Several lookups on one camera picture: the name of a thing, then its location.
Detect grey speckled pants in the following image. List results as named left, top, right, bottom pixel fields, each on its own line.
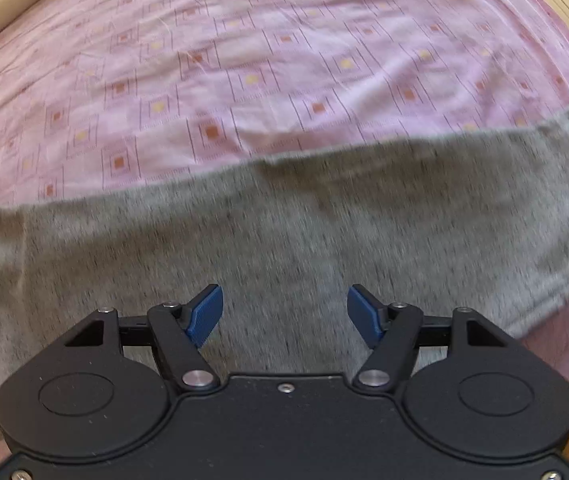
left=0, top=110, right=569, bottom=385

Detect pink patterned bed sheet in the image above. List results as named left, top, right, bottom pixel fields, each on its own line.
left=0, top=0, right=569, bottom=461

